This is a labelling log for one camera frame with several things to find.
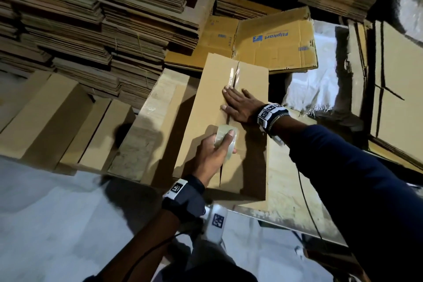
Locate person's right hand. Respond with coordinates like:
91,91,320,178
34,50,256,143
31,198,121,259
221,85,268,126

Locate person's left hand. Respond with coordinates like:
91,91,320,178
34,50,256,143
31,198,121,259
192,128,237,188

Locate clear tape roll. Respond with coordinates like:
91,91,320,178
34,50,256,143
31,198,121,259
214,124,237,163

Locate person's left forearm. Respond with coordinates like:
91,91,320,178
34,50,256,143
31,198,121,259
82,209,182,282

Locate person's right forearm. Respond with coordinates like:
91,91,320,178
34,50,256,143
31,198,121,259
270,115,423,282

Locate person's trouser leg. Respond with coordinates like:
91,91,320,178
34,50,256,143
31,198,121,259
152,219,259,282

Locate pile of brown cartons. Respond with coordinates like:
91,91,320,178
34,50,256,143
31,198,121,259
347,19,423,174

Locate stacks of flat cardboard bundles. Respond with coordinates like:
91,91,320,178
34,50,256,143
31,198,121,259
0,0,384,111

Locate plywood work board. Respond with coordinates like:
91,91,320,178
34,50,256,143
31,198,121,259
108,68,348,246

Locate yellow carton with blue print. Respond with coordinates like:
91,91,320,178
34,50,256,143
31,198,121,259
233,6,319,74

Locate white plastic sack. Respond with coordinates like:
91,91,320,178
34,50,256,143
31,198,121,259
284,21,351,117

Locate clear plastic sheet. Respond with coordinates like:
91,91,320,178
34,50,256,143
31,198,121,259
397,0,423,41

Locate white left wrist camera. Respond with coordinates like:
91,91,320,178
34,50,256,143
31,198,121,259
201,202,227,236

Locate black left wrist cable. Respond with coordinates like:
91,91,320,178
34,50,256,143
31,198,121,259
122,229,199,282

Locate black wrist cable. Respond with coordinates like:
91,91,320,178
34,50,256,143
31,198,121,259
122,229,199,282
297,173,325,240

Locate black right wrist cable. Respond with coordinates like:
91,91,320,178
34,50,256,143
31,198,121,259
297,173,325,240

